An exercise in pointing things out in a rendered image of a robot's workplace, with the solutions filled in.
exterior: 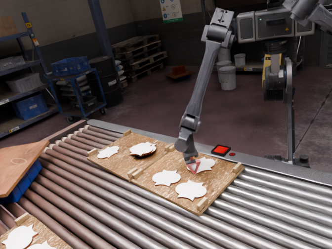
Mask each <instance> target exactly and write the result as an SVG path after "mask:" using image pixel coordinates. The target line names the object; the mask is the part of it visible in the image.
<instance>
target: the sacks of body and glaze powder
mask: <svg viewBox="0 0 332 249"><path fill-rule="evenodd" d="M120 63H121V61H119V60H115V64H116V68H117V71H118V74H119V78H120V82H121V85H122V88H123V87H125V86H127V81H126V80H124V79H125V78H126V76H122V75H121V74H123V72H124V71H123V70H122V68H123V66H122V65H119V64H120ZM73 81H74V84H75V87H76V90H77V93H78V95H79V97H80V94H79V91H78V88H77V85H76V82H75V80H73ZM77 81H78V84H79V87H80V90H81V93H82V96H92V94H91V91H90V88H89V84H88V81H87V79H86V75H83V76H81V77H79V78H77ZM56 84H57V85H62V86H61V87H60V90H62V91H63V92H62V93H61V95H62V97H63V100H64V102H69V101H71V100H72V101H73V100H75V99H76V95H75V92H74V89H73V86H72V83H71V81H58V82H57V83H56Z"/></svg>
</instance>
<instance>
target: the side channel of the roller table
mask: <svg viewBox="0 0 332 249"><path fill-rule="evenodd" d="M85 125H88V124H87V121H86V120H80V121H78V122H76V123H74V124H72V125H70V126H68V127H66V128H64V129H62V130H60V131H58V132H57V133H55V134H53V135H51V136H49V137H47V138H45V139H43V140H41V141H47V140H49V142H50V143H49V144H55V141H56V140H61V138H62V137H67V135H68V134H73V132H74V131H78V129H79V128H83V127H84V126H85ZM41 141H39V142H41ZM49 144H48V145H47V147H48V146H49Z"/></svg>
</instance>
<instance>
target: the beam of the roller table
mask: <svg viewBox="0 0 332 249"><path fill-rule="evenodd" d="M87 124H88V125H90V126H92V127H96V128H100V129H104V130H108V131H112V132H115V133H119V134H123V132H125V131H127V130H128V129H131V132H134V133H137V134H140V135H143V136H146V137H150V138H152V139H155V140H158V141H161V142H164V143H167V144H170V143H173V144H175V142H176V140H177V138H174V137H170V136H166V135H161V134H157V133H152V132H148V131H144V130H139V129H135V128H130V127H127V126H122V125H118V124H112V123H108V122H103V121H99V120H95V119H91V120H89V121H87ZM194 144H195V148H196V150H197V152H198V153H202V154H205V155H208V156H212V157H215V158H218V159H221V160H225V161H228V162H231V163H235V164H237V163H238V162H241V163H242V165H243V166H247V167H251V168H255V169H258V170H262V171H266V172H270V173H274V174H278V175H282V176H286V177H289V178H293V179H297V180H301V181H305V182H309V183H313V184H317V185H320V186H324V187H328V188H332V173H328V172H324V171H320V170H315V169H311V168H306V167H302V166H296V165H292V164H288V163H284V162H279V161H275V160H271V159H266V158H262V157H257V156H253V155H249V154H244V153H240V152H235V151H231V150H230V151H229V152H228V153H227V154H226V155H225V156H224V157H222V156H218V155H214V154H211V150H212V149H213V148H214V147H213V146H209V145H205V144H201V143H196V142H194ZM230 153H235V156H230V155H229V154H230Z"/></svg>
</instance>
